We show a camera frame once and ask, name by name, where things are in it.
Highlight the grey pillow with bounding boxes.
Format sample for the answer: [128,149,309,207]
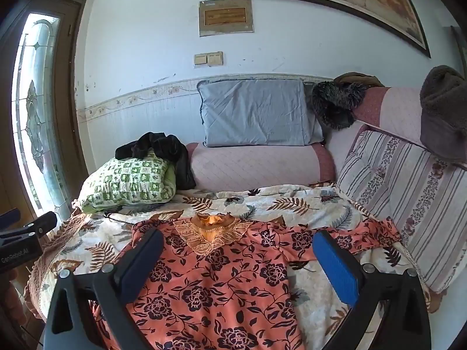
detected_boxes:
[197,79,325,148]

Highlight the dark fur garment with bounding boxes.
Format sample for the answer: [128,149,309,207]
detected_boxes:
[311,81,367,130]

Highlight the pink sofa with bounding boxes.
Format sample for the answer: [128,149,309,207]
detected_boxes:
[185,85,467,301]

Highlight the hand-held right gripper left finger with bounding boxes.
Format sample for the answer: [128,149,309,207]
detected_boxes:
[44,228,165,350]

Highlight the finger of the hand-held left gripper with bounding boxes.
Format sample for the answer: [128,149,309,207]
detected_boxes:
[0,208,21,228]
[20,211,58,237]

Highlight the brown garment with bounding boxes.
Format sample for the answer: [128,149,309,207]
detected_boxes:
[334,72,385,88]

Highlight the leaf print fleece blanket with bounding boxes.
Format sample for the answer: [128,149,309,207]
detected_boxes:
[24,184,444,350]

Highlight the green patterned pillow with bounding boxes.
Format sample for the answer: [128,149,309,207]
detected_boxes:
[77,149,177,214]

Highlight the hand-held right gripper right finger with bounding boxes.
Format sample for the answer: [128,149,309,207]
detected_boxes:
[312,230,433,350]

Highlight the orange floral shirt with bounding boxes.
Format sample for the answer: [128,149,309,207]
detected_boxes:
[93,214,402,350]

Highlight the stained glass door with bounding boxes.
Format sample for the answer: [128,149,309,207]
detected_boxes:
[0,0,99,234]

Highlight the black garment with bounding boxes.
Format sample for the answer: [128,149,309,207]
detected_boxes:
[115,132,198,191]

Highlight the small wall plaque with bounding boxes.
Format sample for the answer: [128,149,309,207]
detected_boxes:
[198,0,255,37]

